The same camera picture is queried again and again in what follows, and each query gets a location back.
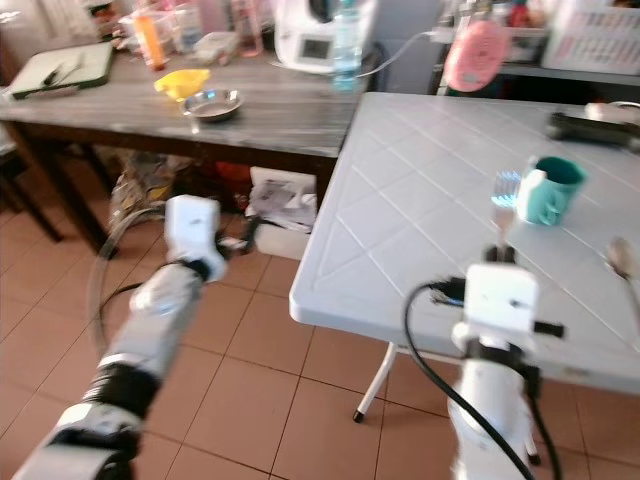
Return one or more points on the silver fork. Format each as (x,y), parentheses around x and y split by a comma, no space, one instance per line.
(505,205)

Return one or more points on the white cardboard box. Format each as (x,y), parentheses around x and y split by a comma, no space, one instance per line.
(285,235)

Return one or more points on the teal mug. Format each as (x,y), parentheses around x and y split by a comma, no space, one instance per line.
(555,190)

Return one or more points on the patterned bag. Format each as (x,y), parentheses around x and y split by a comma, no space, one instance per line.
(140,195)

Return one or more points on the white plastic folding table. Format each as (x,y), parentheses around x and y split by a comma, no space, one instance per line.
(410,200)

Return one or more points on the silver spoon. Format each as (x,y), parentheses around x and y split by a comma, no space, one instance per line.
(622,255)

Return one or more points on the marble-top dark wooden table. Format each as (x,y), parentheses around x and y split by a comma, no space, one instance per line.
(280,110)

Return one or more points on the steel bowl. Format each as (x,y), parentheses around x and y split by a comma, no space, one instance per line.
(215,104)

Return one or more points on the clear lidded food container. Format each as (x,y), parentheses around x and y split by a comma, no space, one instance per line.
(215,48)

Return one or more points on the white kitchen machine steel jug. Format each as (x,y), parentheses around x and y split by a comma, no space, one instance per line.
(305,42)

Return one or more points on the pink round appliance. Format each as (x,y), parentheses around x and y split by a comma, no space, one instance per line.
(478,55)

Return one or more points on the pink clear water bottle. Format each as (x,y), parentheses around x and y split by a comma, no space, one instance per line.
(248,30)

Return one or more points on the clear blue-labelled water bottle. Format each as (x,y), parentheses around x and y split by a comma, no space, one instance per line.
(347,55)

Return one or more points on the orange bottle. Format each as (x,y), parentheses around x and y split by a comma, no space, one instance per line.
(151,42)

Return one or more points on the green cutting board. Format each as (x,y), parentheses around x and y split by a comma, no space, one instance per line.
(85,62)

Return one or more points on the white plastic basket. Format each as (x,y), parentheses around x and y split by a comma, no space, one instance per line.
(595,35)

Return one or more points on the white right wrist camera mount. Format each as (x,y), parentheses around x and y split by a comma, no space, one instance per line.
(505,300)

